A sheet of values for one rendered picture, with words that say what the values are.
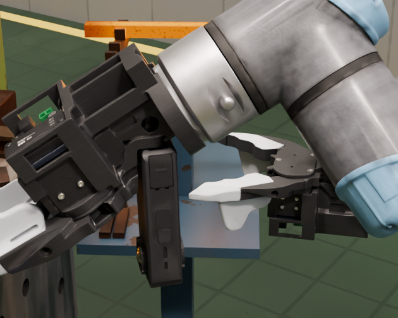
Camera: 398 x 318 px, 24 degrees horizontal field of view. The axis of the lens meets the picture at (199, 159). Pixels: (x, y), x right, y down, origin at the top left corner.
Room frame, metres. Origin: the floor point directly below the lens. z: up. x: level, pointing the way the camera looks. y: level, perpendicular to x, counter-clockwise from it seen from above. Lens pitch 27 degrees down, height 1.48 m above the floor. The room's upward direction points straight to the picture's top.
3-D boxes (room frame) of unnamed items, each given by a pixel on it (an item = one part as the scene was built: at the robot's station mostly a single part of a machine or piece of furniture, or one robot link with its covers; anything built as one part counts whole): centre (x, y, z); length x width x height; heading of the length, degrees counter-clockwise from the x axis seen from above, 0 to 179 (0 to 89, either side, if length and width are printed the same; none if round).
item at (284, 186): (0.89, -0.08, 1.00); 0.09 x 0.05 x 0.02; 114
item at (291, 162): (0.92, -0.14, 0.97); 0.12 x 0.08 x 0.09; 78
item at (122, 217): (1.60, 0.14, 0.68); 0.60 x 0.04 x 0.01; 178
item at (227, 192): (0.88, -0.04, 0.97); 0.09 x 0.03 x 0.06; 114
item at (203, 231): (1.47, 0.04, 0.67); 0.40 x 0.30 x 0.02; 177
